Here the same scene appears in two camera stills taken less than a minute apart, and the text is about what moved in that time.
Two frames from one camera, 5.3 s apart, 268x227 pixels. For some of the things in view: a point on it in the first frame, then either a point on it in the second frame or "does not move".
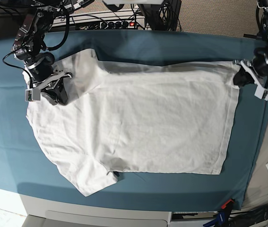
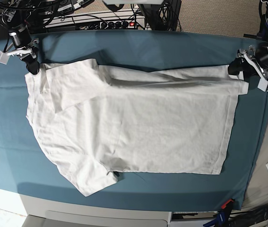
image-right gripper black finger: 242,78 -> 237,65
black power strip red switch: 118,25 does not move
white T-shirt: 154,117 does not move
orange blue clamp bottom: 222,216 does not move
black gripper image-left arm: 52,86 -> 30,59
